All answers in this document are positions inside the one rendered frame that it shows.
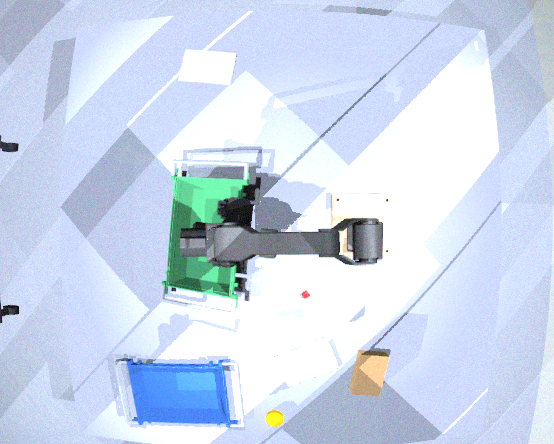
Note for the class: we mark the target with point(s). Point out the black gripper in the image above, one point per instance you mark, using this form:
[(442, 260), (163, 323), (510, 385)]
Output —
[(202, 225)]

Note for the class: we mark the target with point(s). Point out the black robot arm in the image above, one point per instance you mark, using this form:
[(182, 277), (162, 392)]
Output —
[(229, 244)]

